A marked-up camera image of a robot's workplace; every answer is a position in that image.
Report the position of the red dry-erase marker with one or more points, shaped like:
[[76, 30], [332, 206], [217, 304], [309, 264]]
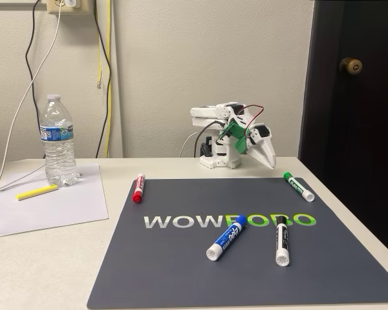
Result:
[[139, 189]]

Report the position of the green dry-erase marker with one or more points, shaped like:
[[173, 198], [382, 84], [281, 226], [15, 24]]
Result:
[[298, 186]]

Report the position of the black dry-erase marker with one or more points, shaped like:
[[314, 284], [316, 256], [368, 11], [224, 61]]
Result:
[[282, 240]]

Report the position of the blue dry-erase marker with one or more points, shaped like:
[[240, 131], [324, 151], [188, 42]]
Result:
[[228, 237]]

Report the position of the dark brown door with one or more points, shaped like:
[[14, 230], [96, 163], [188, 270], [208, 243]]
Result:
[[359, 145]]

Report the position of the brass door knob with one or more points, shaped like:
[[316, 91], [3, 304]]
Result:
[[350, 66]]

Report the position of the dark grey WOWROBO mat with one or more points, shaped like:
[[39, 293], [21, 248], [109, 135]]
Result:
[[181, 258]]

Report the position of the clear plastic water bottle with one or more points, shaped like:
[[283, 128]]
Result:
[[58, 145]]

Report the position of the white paper sheet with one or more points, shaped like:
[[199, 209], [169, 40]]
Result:
[[58, 210]]

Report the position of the yellow flat stick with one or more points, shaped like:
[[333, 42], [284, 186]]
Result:
[[37, 192]]

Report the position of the white plug adapter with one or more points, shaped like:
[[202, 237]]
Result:
[[72, 3]]

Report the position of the green camera circuit board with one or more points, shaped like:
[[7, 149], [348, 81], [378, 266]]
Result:
[[237, 135]]

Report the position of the beige wall outlet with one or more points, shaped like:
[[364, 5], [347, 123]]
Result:
[[53, 8]]

